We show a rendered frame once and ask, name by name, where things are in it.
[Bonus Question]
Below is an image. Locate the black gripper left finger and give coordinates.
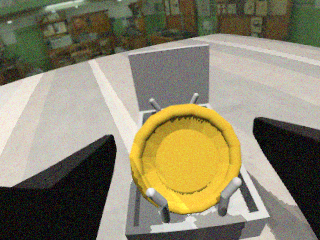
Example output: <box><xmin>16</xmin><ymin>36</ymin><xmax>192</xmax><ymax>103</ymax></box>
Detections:
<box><xmin>0</xmin><ymin>135</ymin><xmax>117</xmax><ymax>240</ymax></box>

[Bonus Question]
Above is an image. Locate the grey dish rack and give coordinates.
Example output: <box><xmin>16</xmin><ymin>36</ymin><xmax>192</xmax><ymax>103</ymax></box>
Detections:
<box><xmin>125</xmin><ymin>44</ymin><xmax>271</xmax><ymax>240</ymax></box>

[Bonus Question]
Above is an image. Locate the yellow plate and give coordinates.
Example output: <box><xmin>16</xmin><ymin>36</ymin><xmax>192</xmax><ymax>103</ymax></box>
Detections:
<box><xmin>129</xmin><ymin>103</ymin><xmax>241</xmax><ymax>216</ymax></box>

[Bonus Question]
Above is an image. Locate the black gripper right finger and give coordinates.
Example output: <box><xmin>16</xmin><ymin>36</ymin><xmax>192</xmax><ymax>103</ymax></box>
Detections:
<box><xmin>253</xmin><ymin>116</ymin><xmax>320</xmax><ymax>240</ymax></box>

